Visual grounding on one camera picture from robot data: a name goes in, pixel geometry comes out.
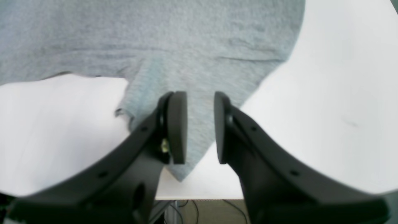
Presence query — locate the grey t-shirt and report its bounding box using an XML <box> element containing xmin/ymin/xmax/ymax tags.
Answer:
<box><xmin>1</xmin><ymin>0</ymin><xmax>306</xmax><ymax>182</ymax></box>

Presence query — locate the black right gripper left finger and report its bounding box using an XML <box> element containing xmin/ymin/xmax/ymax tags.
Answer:
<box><xmin>6</xmin><ymin>91</ymin><xmax>187</xmax><ymax>224</ymax></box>

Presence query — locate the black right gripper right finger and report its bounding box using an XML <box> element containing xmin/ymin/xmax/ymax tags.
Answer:
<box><xmin>214</xmin><ymin>91</ymin><xmax>391</xmax><ymax>224</ymax></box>

